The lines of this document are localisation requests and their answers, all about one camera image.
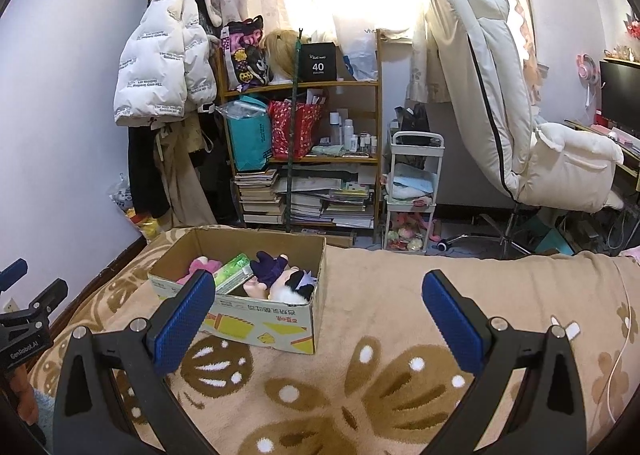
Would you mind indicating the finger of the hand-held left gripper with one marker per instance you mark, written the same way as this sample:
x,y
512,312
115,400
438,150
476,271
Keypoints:
x,y
12,274
42,302

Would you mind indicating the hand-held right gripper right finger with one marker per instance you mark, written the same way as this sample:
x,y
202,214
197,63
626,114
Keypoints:
x,y
452,325

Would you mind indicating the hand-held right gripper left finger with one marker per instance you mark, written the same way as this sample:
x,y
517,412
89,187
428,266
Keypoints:
x,y
182,320

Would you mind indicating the green tissue pack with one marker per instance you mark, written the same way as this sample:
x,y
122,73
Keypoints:
x,y
232,272

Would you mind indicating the printed cardboard box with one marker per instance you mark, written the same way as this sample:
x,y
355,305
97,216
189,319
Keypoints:
x,y
280,325

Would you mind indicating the plush doll with purple hat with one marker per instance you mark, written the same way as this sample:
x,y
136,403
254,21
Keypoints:
x,y
270,267

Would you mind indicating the person's left hand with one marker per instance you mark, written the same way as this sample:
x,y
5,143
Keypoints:
x,y
25,392

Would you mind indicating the pink plush toy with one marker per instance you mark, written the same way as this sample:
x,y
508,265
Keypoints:
x,y
200,265

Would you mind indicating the person's grey clothing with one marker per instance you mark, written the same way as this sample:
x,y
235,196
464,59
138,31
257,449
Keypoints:
x,y
45,415

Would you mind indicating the brown patterned blanket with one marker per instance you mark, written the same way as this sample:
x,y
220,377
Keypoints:
x,y
375,285

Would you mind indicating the pile of small toys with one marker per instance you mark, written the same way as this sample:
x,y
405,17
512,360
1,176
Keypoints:
x,y
407,235

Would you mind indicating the pile of snack bags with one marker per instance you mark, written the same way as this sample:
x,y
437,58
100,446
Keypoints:
x,y
135,215

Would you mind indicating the white trolley cart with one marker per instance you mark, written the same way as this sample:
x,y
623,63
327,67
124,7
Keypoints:
x,y
412,207

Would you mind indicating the teal box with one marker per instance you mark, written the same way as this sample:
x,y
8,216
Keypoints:
x,y
552,237

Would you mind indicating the stack of books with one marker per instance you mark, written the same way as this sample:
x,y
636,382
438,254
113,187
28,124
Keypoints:
x,y
260,197

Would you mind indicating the beige coat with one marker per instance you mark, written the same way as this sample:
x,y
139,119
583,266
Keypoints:
x,y
177,175

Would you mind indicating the light blue cloth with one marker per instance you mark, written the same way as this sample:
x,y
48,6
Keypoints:
x,y
410,185

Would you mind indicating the black hanging garment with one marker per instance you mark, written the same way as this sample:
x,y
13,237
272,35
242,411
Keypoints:
x,y
145,170

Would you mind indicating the pile of magazines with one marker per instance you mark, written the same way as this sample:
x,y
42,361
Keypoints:
x,y
335,202

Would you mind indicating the teal shopping bag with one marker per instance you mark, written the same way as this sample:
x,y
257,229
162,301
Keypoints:
x,y
250,140

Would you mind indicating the wooden shelf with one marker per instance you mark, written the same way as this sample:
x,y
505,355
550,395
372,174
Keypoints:
x,y
350,161

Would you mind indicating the group of white bottles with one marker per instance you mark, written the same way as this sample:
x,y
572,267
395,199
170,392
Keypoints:
x,y
355,137

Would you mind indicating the pale green pouch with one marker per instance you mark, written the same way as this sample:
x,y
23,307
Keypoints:
x,y
327,150

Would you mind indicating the green pole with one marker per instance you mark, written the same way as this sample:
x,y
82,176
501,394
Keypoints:
x,y
294,135

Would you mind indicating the clear plastic bag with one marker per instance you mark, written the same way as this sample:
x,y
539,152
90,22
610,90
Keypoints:
x,y
240,107

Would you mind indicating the red patterned bag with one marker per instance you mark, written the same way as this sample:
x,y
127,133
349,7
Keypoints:
x,y
295,130

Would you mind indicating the white padded chair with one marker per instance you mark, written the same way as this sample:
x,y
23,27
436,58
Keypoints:
x,y
480,85

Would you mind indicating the white puffer jacket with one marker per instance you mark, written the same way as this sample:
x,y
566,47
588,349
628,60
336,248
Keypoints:
x,y
160,60

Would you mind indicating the black and pink printed bag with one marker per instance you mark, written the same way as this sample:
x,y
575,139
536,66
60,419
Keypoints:
x,y
245,55

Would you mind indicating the blond wig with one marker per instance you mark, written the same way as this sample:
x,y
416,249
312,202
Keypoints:
x,y
280,55

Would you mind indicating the pink fan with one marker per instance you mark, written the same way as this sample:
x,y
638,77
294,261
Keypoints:
x,y
586,72

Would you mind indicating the black monitor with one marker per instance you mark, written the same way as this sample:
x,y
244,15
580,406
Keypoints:
x,y
620,90

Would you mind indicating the black box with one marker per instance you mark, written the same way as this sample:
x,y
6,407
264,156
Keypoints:
x,y
317,62

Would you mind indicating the white plastic bag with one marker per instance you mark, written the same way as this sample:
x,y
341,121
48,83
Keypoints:
x,y
357,50

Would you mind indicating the wall socket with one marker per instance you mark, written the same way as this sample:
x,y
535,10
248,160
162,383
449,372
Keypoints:
x,y
11,306

